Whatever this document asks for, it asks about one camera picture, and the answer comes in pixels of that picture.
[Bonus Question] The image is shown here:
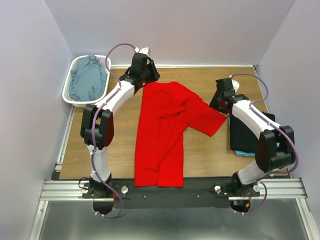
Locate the red t shirt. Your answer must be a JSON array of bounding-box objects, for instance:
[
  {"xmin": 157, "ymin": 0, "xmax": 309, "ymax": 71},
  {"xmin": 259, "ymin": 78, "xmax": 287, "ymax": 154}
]
[{"xmin": 134, "ymin": 81, "xmax": 226, "ymax": 188}]

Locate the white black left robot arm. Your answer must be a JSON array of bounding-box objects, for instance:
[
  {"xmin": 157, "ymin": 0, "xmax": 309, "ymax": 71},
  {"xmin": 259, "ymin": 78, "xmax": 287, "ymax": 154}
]
[{"xmin": 80, "ymin": 51, "xmax": 160, "ymax": 198}]

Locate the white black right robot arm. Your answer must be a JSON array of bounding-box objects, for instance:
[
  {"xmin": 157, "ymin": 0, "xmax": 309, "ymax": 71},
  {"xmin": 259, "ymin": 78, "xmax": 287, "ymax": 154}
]
[{"xmin": 209, "ymin": 75, "xmax": 299, "ymax": 196}]

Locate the white table edge strip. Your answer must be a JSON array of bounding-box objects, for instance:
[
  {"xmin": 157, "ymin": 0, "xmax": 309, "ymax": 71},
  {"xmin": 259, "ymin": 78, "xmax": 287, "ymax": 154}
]
[{"xmin": 110, "ymin": 64, "xmax": 258, "ymax": 69}]

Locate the folded black t shirt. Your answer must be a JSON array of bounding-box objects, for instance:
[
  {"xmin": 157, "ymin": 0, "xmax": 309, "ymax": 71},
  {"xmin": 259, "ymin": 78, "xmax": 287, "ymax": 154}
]
[{"xmin": 228, "ymin": 115, "xmax": 260, "ymax": 154}]

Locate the grey-blue t shirt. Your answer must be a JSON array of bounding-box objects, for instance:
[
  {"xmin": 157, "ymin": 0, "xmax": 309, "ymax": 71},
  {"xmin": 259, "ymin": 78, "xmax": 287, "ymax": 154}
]
[{"xmin": 69, "ymin": 55, "xmax": 107, "ymax": 102}]

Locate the white plastic laundry basket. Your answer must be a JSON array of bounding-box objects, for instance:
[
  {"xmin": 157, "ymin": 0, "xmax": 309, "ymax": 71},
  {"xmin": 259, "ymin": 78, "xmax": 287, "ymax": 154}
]
[{"xmin": 62, "ymin": 55, "xmax": 111, "ymax": 108}]

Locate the folded teal t shirt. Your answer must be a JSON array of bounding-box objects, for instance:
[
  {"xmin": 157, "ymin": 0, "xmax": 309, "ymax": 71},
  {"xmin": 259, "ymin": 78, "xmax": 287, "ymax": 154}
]
[{"xmin": 227, "ymin": 116, "xmax": 256, "ymax": 158}]

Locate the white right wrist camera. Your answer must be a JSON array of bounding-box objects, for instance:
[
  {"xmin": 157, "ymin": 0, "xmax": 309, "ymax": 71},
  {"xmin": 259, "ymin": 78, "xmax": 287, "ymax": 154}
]
[{"xmin": 230, "ymin": 76, "xmax": 240, "ymax": 93}]

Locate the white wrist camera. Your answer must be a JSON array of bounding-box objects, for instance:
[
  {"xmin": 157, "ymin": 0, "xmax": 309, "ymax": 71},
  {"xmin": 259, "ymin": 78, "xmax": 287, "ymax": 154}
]
[
  {"xmin": 230, "ymin": 76, "xmax": 240, "ymax": 93},
  {"xmin": 134, "ymin": 46, "xmax": 151, "ymax": 57}
]

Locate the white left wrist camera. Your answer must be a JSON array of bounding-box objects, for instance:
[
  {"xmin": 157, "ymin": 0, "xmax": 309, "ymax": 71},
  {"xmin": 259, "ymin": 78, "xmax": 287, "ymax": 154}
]
[{"xmin": 134, "ymin": 46, "xmax": 151, "ymax": 57}]

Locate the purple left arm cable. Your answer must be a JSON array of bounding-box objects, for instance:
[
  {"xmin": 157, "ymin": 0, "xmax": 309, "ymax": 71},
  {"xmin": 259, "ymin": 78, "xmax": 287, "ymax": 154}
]
[{"xmin": 90, "ymin": 43, "xmax": 141, "ymax": 219}]

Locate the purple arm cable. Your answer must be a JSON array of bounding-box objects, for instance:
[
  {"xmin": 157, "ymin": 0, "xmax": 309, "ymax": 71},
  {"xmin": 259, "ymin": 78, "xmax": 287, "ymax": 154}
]
[
  {"xmin": 229, "ymin": 72, "xmax": 300, "ymax": 216},
  {"xmin": 90, "ymin": 43, "xmax": 141, "ymax": 219}
]

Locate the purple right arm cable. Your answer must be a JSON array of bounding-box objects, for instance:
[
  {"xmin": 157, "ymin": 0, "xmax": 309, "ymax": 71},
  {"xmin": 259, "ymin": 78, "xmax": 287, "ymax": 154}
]
[{"xmin": 229, "ymin": 72, "xmax": 300, "ymax": 216}]

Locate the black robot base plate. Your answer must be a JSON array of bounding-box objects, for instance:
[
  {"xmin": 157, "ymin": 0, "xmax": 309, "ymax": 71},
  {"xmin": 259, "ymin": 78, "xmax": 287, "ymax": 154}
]
[{"xmin": 78, "ymin": 177, "xmax": 260, "ymax": 210}]

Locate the aluminium frame rail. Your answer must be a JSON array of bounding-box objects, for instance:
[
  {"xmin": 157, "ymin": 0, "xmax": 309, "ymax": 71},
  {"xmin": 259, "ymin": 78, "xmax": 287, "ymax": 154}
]
[{"xmin": 30, "ymin": 177, "xmax": 311, "ymax": 240}]

